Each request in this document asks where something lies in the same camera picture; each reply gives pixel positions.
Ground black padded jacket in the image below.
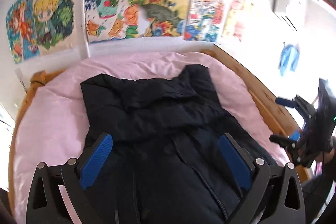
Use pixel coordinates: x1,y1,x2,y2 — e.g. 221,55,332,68
81,65,275,223

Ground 2024 dragon drawing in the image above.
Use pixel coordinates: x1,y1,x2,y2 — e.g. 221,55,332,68
184,0,225,43

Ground pink duvet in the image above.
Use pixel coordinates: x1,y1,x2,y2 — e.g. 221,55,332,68
12,52,289,223

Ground pigs and chicks drawing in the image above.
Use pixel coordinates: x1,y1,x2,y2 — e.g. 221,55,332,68
222,0,251,42

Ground person's right hand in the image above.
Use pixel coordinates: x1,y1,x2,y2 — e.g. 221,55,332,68
315,136,335,164

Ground orange juice fruit drawing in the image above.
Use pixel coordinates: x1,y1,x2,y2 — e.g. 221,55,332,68
84,0,146,44

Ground blonde girl drawing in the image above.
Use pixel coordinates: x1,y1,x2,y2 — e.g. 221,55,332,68
33,0,77,56

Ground orange-haired mermaid drawing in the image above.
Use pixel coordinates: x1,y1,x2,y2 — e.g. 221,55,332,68
6,0,39,64

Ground blue hanging garment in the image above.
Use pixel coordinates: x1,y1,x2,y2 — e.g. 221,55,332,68
278,43,300,77

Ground white air conditioner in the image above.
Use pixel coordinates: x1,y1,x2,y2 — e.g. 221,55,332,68
272,0,300,31

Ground landscape river drawing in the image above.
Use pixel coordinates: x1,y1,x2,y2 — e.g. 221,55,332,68
139,0,189,37

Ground wooden bed frame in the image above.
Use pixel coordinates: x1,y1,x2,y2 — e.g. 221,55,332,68
9,47,298,216

